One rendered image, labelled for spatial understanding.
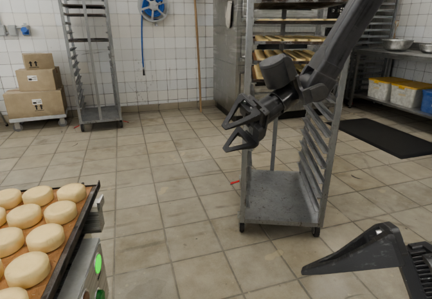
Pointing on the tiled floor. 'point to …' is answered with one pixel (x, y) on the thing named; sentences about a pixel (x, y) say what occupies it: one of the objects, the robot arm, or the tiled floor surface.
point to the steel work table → (414, 54)
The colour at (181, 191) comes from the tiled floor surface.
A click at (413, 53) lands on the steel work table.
